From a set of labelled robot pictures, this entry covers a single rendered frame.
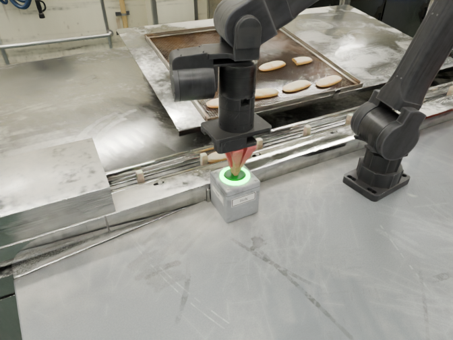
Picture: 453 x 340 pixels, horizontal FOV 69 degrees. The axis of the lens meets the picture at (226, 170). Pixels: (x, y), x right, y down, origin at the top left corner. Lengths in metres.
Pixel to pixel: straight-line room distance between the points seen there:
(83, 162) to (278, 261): 0.38
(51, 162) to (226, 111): 0.34
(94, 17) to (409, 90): 3.96
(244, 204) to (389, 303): 0.27
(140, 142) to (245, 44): 0.50
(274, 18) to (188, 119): 0.40
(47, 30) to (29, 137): 3.38
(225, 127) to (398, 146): 0.32
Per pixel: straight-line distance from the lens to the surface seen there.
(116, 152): 0.85
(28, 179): 0.65
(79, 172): 0.63
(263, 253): 0.57
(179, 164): 0.72
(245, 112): 0.51
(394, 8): 3.61
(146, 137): 0.90
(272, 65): 1.06
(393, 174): 0.73
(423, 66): 0.66
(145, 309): 0.52
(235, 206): 0.60
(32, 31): 4.34
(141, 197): 0.63
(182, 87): 0.47
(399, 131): 0.65
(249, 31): 0.45
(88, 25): 4.36
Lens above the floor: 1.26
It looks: 36 degrees down
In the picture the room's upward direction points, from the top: straight up
